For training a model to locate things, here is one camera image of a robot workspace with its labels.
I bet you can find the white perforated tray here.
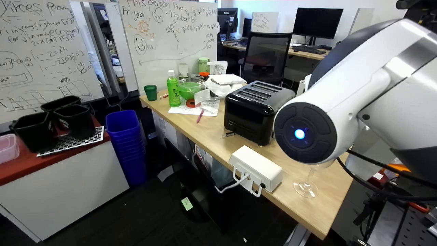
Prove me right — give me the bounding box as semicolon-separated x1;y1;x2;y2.
35;124;106;158

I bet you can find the white cabinet red top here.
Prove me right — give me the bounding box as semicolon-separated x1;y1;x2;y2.
0;116;131;243

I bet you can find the white paper sheet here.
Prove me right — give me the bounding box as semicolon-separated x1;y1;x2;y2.
166;104;220;119

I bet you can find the black computer monitor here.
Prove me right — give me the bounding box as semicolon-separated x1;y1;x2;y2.
215;7;239;35
291;5;345;40

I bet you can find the whiteboard with dense writing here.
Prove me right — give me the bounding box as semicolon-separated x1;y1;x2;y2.
0;0;105;126

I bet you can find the white rectangular box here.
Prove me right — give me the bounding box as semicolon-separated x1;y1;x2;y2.
228;145;285;198

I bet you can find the black plastic pot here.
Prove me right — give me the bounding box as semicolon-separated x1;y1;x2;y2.
8;111;58;154
38;94;83;116
53;102;97;141

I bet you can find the dark green cup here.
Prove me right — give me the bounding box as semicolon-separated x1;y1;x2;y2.
142;83;158;102

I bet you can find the blue bin stack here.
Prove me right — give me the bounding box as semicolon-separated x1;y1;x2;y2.
103;108;149;189

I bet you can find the white styrofoam tray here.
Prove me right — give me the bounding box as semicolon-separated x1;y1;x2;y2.
200;72;247;98

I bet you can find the wooden office desk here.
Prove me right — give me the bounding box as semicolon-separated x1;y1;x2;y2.
285;45;332;63

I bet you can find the whiteboard with smiley face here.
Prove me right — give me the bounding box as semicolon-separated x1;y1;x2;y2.
116;0;221;96

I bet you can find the black four-slot toaster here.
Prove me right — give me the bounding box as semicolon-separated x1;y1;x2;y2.
222;79;297;148

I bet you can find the pink plastic container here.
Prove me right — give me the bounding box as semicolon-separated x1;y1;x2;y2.
0;132;22;165

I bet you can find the black mesh office chair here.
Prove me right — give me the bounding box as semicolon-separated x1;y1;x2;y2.
239;30;293;89

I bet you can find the green plastic bottle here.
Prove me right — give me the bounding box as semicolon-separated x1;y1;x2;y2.
165;68;183;109

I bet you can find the white box cable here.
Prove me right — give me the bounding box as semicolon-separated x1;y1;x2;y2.
213;169;251;195

